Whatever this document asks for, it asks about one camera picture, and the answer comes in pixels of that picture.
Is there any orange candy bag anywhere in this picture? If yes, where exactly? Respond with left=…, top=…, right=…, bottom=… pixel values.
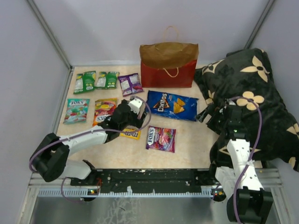
left=93, top=98, right=117, bottom=126

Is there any purple candy bag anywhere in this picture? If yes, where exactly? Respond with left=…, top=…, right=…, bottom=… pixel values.
left=145, top=126, right=176, bottom=153
left=118, top=73, right=144, bottom=97

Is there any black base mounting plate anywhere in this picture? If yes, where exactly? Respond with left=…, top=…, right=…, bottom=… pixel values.
left=71, top=168, right=216, bottom=194

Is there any green yellow snack bag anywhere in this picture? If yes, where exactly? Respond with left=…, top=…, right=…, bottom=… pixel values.
left=95, top=71, right=119, bottom=90
left=73, top=70, right=96, bottom=94

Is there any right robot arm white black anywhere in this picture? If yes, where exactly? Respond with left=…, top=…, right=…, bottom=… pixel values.
left=196, top=101, right=273, bottom=224

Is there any black floral pillow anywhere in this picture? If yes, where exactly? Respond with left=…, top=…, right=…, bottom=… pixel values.
left=194, top=48, right=299, bottom=171

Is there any blue tortilla chips bag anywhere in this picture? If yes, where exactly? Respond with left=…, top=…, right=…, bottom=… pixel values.
left=146, top=90, right=199, bottom=121

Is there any yellow chocolate candy packet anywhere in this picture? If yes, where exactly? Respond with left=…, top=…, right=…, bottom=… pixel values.
left=120, top=128, right=141, bottom=140

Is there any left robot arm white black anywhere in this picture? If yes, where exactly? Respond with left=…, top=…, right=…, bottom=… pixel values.
left=29, top=97, right=151, bottom=186

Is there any colourful candy bag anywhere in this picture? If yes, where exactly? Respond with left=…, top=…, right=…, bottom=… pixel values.
left=63, top=98, right=90, bottom=124

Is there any red brown paper bag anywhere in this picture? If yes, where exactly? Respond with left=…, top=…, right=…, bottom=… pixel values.
left=139, top=25, right=199, bottom=89

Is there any white toothed cable rail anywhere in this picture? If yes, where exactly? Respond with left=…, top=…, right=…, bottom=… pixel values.
left=37, top=188, right=221, bottom=198

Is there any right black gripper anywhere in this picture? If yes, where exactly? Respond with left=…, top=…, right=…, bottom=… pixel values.
left=194, top=102, right=228, bottom=134

